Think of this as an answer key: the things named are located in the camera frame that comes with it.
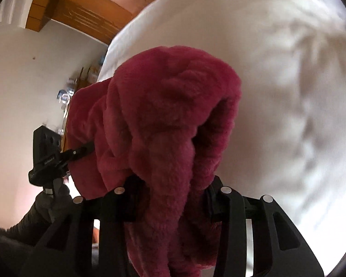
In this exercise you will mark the left gloved hand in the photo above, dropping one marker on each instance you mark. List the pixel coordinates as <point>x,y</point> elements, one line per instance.
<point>53,207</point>

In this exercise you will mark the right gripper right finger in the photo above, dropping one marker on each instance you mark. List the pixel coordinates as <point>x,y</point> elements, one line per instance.
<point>279,249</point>

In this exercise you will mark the white bed blanket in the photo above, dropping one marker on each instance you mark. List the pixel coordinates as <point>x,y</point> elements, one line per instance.
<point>289,139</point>

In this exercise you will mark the magenta fleece pants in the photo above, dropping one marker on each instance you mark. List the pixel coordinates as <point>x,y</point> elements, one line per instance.
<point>166,116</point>

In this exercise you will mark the wooden wardrobe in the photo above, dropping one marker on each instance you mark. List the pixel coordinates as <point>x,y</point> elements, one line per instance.
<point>99,19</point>

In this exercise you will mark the glass jar on cabinet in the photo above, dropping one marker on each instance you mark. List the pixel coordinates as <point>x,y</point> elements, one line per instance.
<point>63,97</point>

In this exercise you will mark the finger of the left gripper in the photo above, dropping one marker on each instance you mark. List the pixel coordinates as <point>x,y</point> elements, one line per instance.
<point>76,154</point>

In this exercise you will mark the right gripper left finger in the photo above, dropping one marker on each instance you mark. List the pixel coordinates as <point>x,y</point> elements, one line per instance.
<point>90,239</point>

